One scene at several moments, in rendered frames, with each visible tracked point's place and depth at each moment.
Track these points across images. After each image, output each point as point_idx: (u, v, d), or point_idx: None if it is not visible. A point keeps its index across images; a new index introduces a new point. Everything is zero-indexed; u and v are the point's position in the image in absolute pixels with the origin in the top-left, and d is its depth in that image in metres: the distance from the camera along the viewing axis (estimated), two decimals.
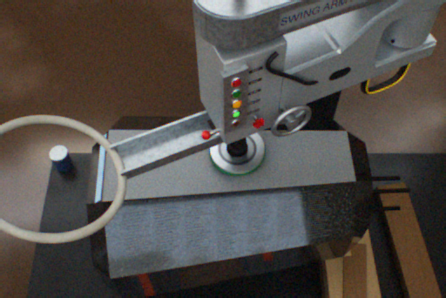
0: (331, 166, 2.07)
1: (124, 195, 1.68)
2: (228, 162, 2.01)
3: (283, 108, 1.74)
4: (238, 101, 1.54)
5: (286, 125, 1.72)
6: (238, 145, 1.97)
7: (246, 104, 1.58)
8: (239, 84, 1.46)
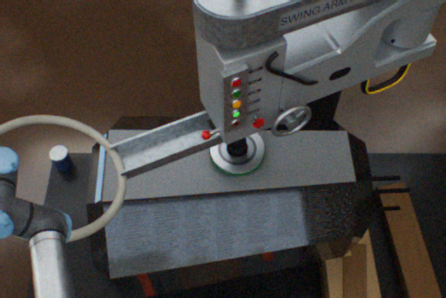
0: (331, 166, 2.07)
1: (124, 195, 1.68)
2: None
3: (283, 108, 1.74)
4: (238, 101, 1.54)
5: (286, 125, 1.72)
6: (238, 145, 1.97)
7: (246, 104, 1.58)
8: (239, 84, 1.46)
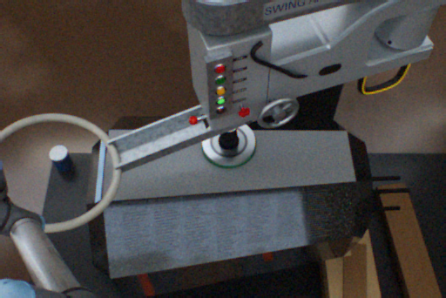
0: (331, 166, 2.07)
1: (117, 188, 1.82)
2: (211, 139, 2.09)
3: (272, 99, 1.76)
4: (222, 88, 1.56)
5: (272, 116, 1.74)
6: (228, 138, 2.01)
7: (231, 91, 1.60)
8: (222, 70, 1.48)
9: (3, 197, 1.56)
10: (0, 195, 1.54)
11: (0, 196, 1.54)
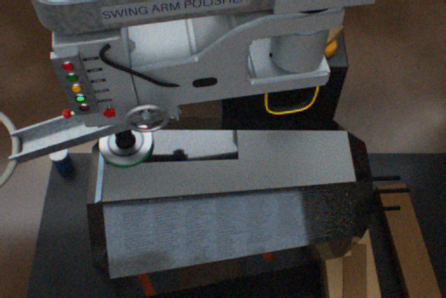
0: (331, 166, 2.07)
1: (6, 178, 1.93)
2: (110, 134, 2.11)
3: None
4: (77, 85, 1.57)
5: (140, 121, 1.73)
6: (120, 137, 2.02)
7: (89, 91, 1.60)
8: (69, 68, 1.49)
9: None
10: None
11: None
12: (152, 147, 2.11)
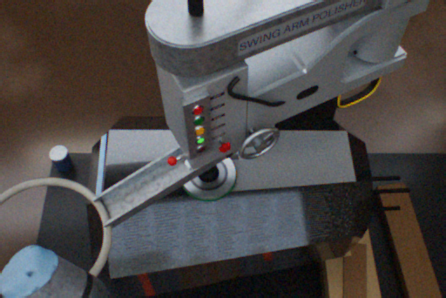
0: (331, 166, 2.07)
1: (109, 247, 1.80)
2: (226, 172, 2.02)
3: (251, 130, 1.69)
4: (201, 127, 1.49)
5: (253, 147, 1.68)
6: (208, 171, 1.94)
7: (210, 130, 1.53)
8: (199, 111, 1.41)
9: None
10: None
11: None
12: (152, 147, 2.11)
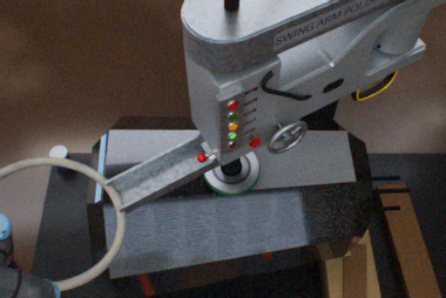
0: (331, 166, 2.07)
1: (125, 232, 1.66)
2: (215, 176, 1.99)
3: (279, 125, 1.71)
4: (234, 123, 1.50)
5: (282, 141, 1.69)
6: (233, 164, 1.93)
7: (242, 125, 1.54)
8: (235, 106, 1.42)
9: (10, 260, 1.36)
10: (9, 259, 1.34)
11: (8, 260, 1.34)
12: (152, 147, 2.11)
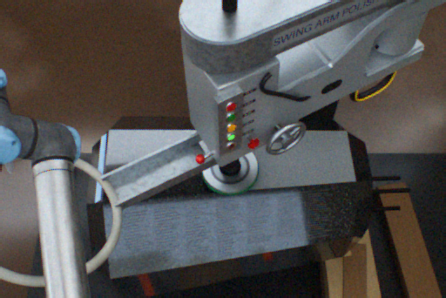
0: (331, 166, 2.07)
1: (120, 227, 1.62)
2: (248, 165, 2.00)
3: (277, 125, 1.70)
4: (233, 125, 1.49)
5: (280, 143, 1.69)
6: (231, 164, 1.92)
7: (240, 126, 1.53)
8: (233, 108, 1.42)
9: None
10: None
11: None
12: (152, 147, 2.11)
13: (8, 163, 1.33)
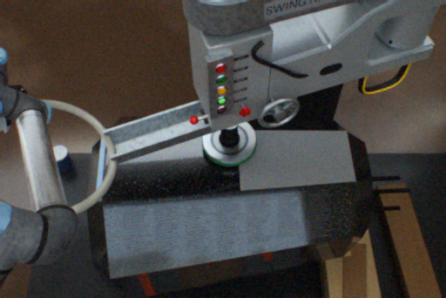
0: (331, 166, 2.07)
1: (111, 179, 1.76)
2: (243, 148, 2.06)
3: (273, 99, 1.76)
4: (223, 87, 1.56)
5: (273, 116, 1.74)
6: (229, 135, 2.00)
7: (232, 91, 1.60)
8: (223, 70, 1.49)
9: None
10: None
11: None
12: None
13: (2, 126, 1.78)
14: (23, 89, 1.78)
